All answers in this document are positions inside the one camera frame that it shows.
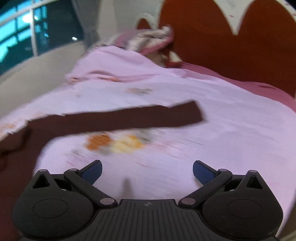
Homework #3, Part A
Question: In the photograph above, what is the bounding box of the grey curtain right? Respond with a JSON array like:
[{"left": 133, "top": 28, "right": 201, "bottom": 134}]
[{"left": 71, "top": 0, "right": 101, "bottom": 50}]

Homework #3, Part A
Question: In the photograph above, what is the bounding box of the red and white headboard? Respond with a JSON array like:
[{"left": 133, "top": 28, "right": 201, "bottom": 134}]
[{"left": 136, "top": 0, "right": 296, "bottom": 98}]

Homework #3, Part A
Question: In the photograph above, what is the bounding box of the dark maroon garment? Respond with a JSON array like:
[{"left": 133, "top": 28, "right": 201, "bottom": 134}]
[{"left": 1, "top": 101, "right": 203, "bottom": 240}]

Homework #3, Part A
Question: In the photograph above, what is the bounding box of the pink floral bed sheet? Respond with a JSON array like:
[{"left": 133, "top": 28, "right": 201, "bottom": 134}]
[{"left": 0, "top": 45, "right": 296, "bottom": 241}]

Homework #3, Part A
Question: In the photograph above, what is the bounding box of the window with white frame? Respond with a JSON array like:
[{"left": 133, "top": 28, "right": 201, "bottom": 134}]
[{"left": 1, "top": 1, "right": 83, "bottom": 74}]

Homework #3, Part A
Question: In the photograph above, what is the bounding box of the striped pink pillow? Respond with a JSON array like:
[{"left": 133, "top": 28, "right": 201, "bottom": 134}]
[{"left": 93, "top": 26, "right": 181, "bottom": 66}]

